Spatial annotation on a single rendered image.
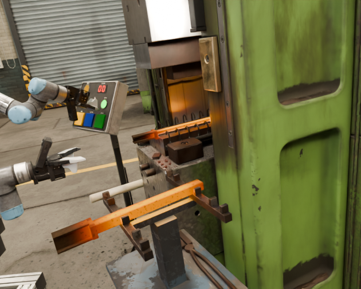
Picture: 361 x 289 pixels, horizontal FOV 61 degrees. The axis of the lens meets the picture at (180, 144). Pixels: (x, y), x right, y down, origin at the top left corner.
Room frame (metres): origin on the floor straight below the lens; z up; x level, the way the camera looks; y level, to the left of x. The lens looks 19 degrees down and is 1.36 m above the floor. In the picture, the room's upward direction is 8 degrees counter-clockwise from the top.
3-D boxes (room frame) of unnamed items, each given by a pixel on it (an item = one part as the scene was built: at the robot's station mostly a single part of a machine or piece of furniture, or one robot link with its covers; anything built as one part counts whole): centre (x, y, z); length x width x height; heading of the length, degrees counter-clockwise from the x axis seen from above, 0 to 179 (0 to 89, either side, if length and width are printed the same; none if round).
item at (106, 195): (0.83, 0.13, 0.97); 0.23 x 0.06 x 0.02; 117
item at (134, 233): (0.61, 0.02, 0.97); 0.23 x 0.06 x 0.02; 117
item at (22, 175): (1.05, 0.58, 0.98); 0.08 x 0.05 x 0.08; 22
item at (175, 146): (1.13, -0.02, 0.95); 0.12 x 0.08 x 0.06; 112
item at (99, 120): (1.60, 0.41, 1.01); 0.07 x 0.05 x 0.07; 47
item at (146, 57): (1.35, -0.09, 1.32); 0.42 x 0.20 x 0.10; 112
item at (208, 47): (1.03, -0.13, 1.27); 0.09 x 0.02 x 0.17; 22
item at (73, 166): (1.06, 0.40, 0.98); 0.09 x 0.03 x 0.06; 76
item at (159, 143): (1.35, -0.09, 0.96); 0.42 x 0.20 x 0.09; 112
